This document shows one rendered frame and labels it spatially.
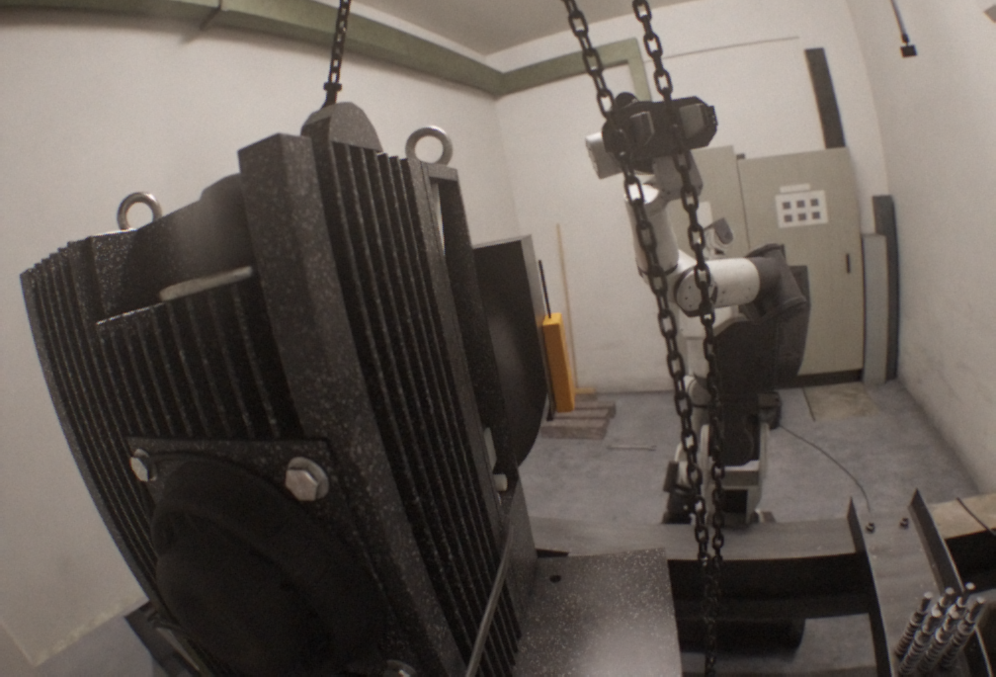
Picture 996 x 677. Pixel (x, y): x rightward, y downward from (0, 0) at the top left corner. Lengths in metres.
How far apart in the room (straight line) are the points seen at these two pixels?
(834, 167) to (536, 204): 2.23
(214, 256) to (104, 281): 0.21
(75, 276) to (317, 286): 0.32
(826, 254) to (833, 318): 0.44
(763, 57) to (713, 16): 0.46
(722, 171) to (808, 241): 0.74
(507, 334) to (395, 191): 0.34
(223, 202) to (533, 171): 3.43
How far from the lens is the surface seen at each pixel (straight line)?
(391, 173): 0.47
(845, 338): 3.54
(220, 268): 0.36
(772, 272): 0.98
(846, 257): 3.39
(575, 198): 3.60
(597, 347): 3.78
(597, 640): 0.78
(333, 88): 0.65
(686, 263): 0.79
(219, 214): 0.37
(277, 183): 0.32
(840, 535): 1.33
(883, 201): 3.53
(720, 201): 3.23
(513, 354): 0.75
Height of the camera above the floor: 1.52
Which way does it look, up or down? 10 degrees down
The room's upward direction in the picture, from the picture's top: 11 degrees counter-clockwise
